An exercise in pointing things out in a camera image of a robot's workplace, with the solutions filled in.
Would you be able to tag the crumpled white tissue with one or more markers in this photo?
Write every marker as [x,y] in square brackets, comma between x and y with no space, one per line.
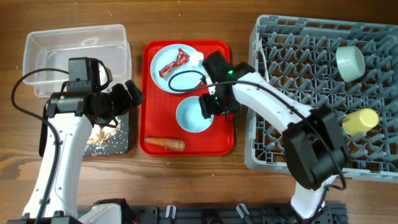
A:
[195,58]

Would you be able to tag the orange carrot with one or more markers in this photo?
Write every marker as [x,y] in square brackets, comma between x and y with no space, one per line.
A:
[172,144]

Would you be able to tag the red snack wrapper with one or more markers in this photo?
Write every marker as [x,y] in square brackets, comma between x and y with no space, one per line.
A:
[181,59]

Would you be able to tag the clear plastic bin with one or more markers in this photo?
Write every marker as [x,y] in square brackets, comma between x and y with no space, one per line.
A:
[53,48]

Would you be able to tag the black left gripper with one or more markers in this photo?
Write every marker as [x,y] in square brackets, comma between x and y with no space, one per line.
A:
[125,94]

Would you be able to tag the yellow cup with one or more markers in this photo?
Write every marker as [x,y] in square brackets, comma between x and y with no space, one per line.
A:
[359,122]

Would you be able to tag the black tray bin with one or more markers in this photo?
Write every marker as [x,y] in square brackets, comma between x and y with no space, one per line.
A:
[80,138]

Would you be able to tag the mint green bowl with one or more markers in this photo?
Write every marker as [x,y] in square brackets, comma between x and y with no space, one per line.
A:
[350,63]

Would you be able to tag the light blue bowl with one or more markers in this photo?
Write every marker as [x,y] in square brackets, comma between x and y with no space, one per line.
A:
[189,116]

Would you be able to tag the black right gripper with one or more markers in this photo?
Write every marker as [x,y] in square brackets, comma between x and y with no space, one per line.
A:
[210,86]

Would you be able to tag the rice and peanut leftovers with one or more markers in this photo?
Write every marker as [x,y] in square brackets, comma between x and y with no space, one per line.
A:
[108,141]

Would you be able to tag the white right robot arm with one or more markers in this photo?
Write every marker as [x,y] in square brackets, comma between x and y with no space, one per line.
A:
[315,148]

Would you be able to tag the light blue plate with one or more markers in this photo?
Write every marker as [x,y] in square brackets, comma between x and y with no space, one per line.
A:
[180,78]

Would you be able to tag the grey dishwasher rack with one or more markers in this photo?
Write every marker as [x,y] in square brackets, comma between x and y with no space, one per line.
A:
[301,62]

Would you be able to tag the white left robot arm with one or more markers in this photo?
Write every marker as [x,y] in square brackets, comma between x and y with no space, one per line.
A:
[57,183]

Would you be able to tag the red serving tray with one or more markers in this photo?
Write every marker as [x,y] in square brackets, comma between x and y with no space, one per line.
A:
[158,111]

